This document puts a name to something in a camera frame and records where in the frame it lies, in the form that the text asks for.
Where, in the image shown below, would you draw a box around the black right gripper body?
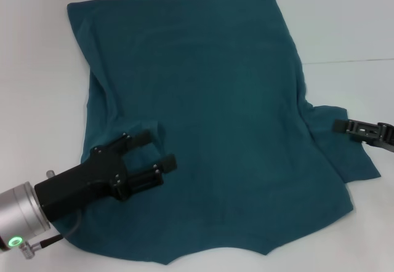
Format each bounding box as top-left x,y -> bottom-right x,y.
377,121 -> 394,154

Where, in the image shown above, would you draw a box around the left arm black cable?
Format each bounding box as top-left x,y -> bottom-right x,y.
20,207 -> 82,252

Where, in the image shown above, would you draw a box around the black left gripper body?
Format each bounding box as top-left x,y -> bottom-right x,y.
34,132 -> 131,224

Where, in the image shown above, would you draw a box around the teal blue shirt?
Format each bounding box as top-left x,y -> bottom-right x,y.
66,0 -> 383,249

